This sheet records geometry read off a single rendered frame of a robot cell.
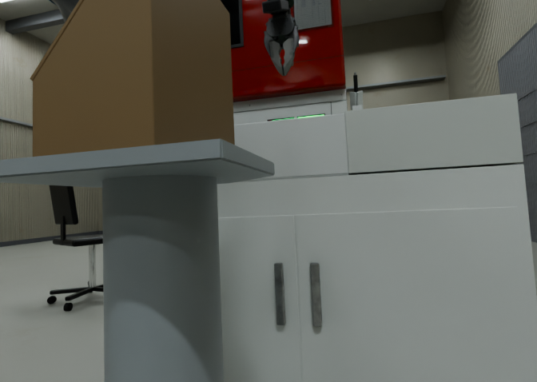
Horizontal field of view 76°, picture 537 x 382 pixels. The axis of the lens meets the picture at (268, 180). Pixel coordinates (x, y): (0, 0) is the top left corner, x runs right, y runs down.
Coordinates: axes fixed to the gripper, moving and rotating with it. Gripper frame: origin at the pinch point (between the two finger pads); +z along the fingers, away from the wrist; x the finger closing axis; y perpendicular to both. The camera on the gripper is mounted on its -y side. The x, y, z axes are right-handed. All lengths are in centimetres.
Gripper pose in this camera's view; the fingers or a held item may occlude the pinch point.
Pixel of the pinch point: (283, 69)
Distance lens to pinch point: 93.1
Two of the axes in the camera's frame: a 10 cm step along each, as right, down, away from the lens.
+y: 2.4, 0.5, 9.7
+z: 0.5, 10.0, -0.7
